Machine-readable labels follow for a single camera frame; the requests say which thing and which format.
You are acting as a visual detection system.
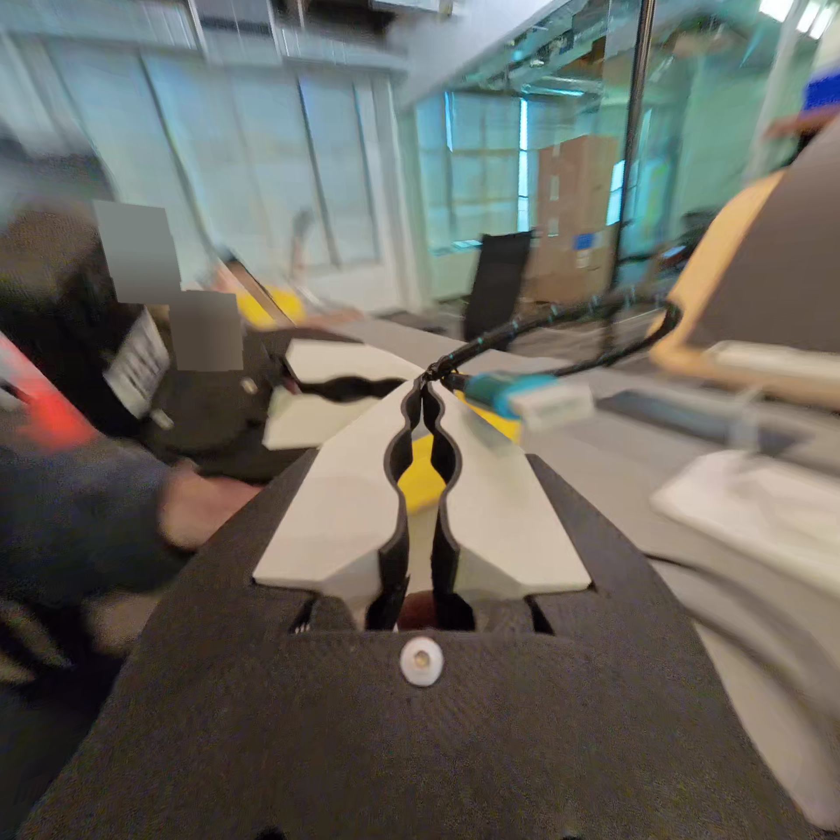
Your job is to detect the wooden board stand white base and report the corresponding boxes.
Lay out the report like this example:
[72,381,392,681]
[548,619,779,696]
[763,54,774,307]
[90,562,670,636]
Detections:
[648,118,840,592]

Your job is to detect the thin black pole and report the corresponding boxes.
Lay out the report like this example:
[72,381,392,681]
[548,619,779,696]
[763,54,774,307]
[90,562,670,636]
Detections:
[617,0,657,263]

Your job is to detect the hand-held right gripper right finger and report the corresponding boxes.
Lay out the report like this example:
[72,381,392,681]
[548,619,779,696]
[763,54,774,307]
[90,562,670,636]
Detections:
[420,381,593,631]

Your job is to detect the cardboard box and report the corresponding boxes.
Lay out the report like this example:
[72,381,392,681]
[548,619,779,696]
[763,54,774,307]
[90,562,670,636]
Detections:
[525,134,621,303]

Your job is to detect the dark chair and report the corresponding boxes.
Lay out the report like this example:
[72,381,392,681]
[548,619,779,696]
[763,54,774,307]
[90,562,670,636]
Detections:
[462,230,536,345]

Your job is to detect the blue storage box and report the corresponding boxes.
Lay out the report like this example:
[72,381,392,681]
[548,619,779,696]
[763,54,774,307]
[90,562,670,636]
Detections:
[801,62,840,116]

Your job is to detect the person's left forearm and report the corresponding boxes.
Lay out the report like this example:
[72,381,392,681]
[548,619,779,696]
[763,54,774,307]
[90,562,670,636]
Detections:
[0,440,191,611]

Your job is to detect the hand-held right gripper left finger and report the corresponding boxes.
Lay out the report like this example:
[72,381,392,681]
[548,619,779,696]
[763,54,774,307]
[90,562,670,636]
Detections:
[252,379,421,631]

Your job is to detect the blue-flecked HDMI cable green plugs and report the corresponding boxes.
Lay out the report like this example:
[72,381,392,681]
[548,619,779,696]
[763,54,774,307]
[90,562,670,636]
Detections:
[420,289,683,434]

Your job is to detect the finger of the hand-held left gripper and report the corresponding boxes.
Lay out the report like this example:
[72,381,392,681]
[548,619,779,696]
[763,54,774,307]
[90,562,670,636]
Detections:
[261,384,408,452]
[283,338,424,403]

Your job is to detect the person's left hand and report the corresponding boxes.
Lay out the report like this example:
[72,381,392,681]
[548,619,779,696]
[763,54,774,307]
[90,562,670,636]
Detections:
[157,459,263,552]

